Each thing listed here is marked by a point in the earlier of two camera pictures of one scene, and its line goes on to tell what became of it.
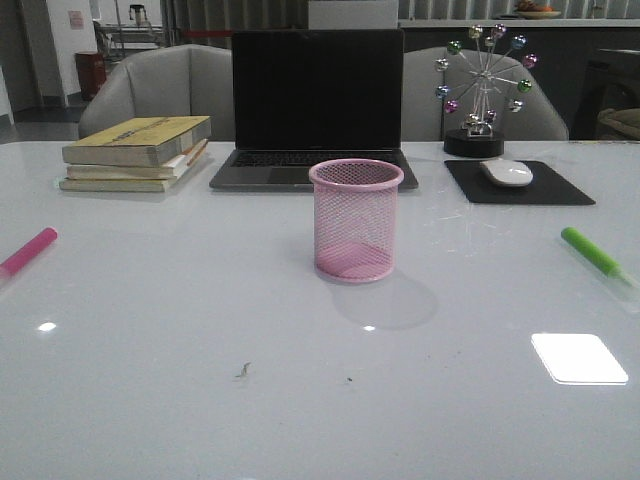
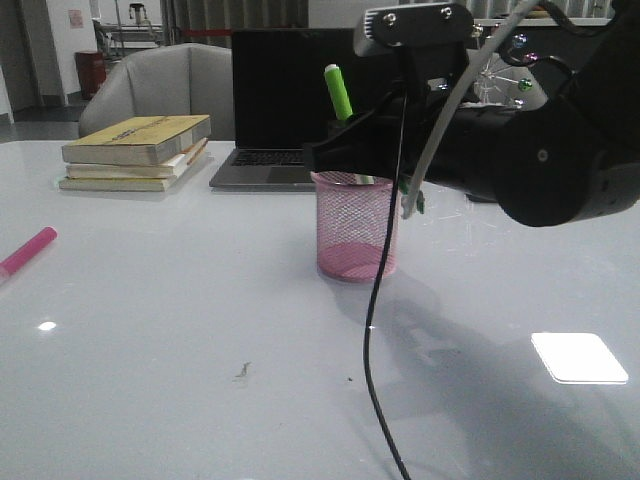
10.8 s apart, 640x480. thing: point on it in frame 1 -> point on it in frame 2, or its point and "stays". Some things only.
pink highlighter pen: (27, 251) stays
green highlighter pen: (596, 255) -> (339, 94)
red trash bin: (91, 73) stays
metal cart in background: (115, 39) stays
